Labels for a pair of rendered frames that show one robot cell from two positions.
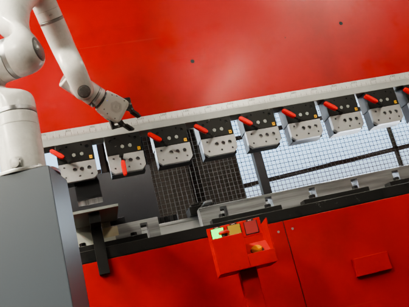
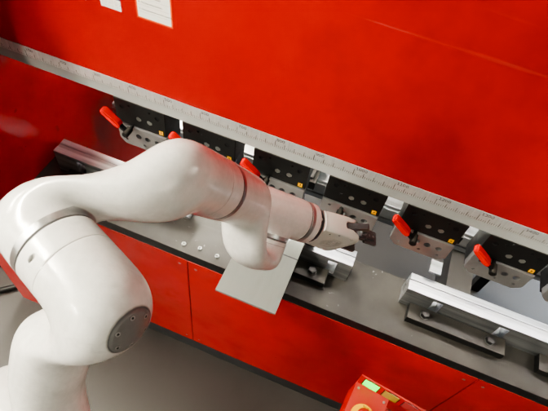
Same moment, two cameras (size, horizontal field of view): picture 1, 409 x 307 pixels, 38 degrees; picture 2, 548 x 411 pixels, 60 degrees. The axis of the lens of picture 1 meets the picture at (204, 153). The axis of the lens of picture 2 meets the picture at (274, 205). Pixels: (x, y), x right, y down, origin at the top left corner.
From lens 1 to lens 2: 2.31 m
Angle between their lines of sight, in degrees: 72
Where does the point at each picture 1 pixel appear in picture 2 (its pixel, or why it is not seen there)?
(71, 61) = (240, 253)
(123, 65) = (435, 97)
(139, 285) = (286, 318)
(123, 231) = (307, 254)
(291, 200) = (531, 346)
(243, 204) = (465, 315)
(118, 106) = (336, 243)
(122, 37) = (479, 39)
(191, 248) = (355, 333)
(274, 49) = not seen: outside the picture
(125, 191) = not seen: hidden behind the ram
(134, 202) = not seen: hidden behind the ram
